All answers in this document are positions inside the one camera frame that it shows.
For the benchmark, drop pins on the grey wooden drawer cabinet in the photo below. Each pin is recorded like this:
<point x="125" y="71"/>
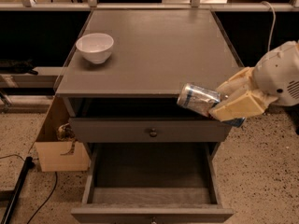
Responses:
<point x="156" y="53"/>

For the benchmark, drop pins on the black object on ledge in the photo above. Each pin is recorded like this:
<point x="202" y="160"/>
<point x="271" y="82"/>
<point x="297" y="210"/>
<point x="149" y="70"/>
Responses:
<point x="8" y="66"/>

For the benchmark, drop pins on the black metal bar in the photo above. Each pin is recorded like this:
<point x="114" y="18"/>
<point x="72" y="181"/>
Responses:
<point x="10" y="197"/>

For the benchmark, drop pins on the silver blue redbull can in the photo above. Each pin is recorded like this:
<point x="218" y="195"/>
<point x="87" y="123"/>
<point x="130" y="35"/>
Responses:
<point x="198" y="99"/>

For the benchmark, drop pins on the grey top drawer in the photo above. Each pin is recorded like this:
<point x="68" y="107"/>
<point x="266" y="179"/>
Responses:
<point x="91" y="130"/>

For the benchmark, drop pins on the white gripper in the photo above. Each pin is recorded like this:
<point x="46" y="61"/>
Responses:
<point x="277" y="74"/>

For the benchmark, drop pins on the grey open middle drawer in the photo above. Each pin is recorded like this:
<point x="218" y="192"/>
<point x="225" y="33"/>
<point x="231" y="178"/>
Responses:
<point x="151" y="184"/>

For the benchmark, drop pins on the cardboard box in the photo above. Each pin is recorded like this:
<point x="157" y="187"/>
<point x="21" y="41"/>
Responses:
<point x="58" y="150"/>

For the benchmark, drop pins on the white ceramic bowl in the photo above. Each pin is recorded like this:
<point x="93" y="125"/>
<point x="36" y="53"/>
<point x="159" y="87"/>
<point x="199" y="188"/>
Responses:
<point x="95" y="48"/>

